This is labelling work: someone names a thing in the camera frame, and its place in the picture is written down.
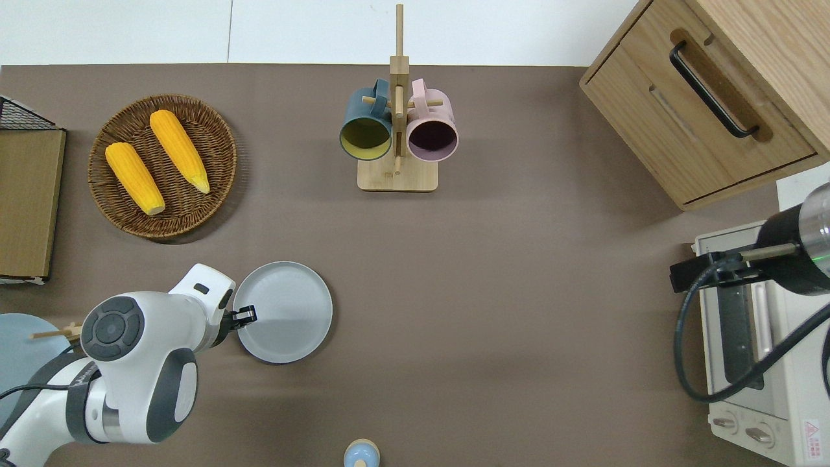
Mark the pink mug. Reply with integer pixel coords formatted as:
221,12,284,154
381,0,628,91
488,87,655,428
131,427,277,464
406,78,460,163

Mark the white toaster oven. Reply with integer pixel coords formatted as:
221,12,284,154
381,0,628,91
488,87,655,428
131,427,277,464
693,219,830,467

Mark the wooden plate rack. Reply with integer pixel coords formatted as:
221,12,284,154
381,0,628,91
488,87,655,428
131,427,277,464
29,322,85,342

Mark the round wicker basket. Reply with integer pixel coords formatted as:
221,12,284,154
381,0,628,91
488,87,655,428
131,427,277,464
88,94,238,240

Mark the wooden drawer cabinet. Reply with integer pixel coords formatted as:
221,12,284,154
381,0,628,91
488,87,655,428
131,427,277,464
578,0,830,212

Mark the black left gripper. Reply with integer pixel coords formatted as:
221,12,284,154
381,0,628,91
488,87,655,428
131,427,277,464
219,305,259,348

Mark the wooden mug rack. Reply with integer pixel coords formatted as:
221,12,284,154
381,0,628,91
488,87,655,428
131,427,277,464
357,3,445,193

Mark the wire and wood shelf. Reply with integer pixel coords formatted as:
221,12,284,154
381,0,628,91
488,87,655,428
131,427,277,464
0,95,67,286

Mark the blue wooden service bell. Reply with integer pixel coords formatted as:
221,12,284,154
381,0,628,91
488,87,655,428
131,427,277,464
343,438,381,467

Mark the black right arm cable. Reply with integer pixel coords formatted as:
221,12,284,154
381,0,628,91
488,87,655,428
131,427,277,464
672,244,830,404

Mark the gray round plate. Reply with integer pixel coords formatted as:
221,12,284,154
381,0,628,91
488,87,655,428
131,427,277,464
232,261,334,365

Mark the yellow corn cob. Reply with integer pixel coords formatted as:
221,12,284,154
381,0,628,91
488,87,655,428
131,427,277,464
149,109,211,195
104,142,167,217

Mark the light blue plate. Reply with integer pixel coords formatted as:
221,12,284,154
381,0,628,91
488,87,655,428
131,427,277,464
0,313,73,430

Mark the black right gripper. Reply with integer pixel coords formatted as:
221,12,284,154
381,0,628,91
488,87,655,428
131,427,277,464
669,202,830,296

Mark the black cabinet handle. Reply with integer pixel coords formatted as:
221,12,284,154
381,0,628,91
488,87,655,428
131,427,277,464
669,40,760,139

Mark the dark teal mug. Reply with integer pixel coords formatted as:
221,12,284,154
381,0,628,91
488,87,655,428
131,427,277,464
338,78,395,162

